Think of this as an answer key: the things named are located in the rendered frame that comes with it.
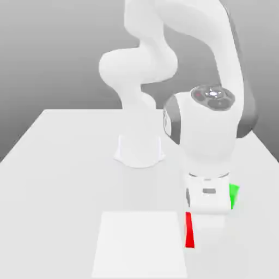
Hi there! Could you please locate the small red cube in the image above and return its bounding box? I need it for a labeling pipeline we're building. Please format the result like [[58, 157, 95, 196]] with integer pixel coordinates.
[[185, 211, 196, 249]]

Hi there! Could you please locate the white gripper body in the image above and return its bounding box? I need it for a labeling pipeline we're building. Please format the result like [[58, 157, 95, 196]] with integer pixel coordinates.
[[193, 212, 226, 246]]

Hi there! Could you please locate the small green cube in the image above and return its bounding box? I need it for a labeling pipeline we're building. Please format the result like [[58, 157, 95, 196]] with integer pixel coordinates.
[[229, 183, 240, 210]]

